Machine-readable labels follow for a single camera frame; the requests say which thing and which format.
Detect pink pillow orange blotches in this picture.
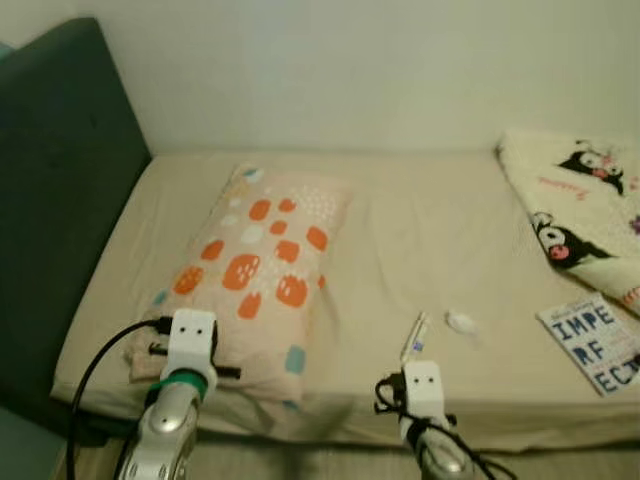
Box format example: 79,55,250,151
125,163,353,406

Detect small white tube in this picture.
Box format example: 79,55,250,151
400,311,431,363

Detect white book blue letters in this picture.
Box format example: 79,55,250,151
536,295,640,398

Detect white tissue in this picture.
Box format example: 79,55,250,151
445,311,479,337

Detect beige sheeted mattress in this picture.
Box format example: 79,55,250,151
50,150,640,451

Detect dark green upholstered headboard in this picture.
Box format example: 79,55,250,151
0,18,153,446

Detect cream cartoon print quilt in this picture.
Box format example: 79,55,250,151
497,128,640,316

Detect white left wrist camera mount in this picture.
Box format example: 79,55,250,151
163,308,220,379

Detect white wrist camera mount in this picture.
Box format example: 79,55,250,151
402,361,445,421
163,308,220,379

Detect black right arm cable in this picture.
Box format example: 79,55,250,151
375,374,521,480

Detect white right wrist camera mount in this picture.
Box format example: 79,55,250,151
402,361,445,421

